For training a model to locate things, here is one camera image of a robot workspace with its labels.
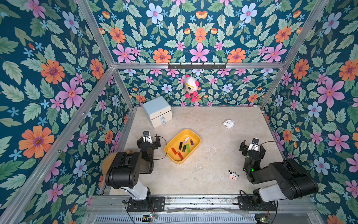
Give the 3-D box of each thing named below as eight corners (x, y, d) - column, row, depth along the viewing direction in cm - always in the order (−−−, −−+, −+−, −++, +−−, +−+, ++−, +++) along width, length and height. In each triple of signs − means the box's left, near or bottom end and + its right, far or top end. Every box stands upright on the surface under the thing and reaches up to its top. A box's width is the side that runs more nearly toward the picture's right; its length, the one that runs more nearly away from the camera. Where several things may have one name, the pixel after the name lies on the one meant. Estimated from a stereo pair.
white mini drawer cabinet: (154, 129, 107) (149, 116, 95) (147, 116, 115) (142, 102, 103) (173, 121, 112) (171, 107, 100) (166, 109, 121) (163, 95, 108)
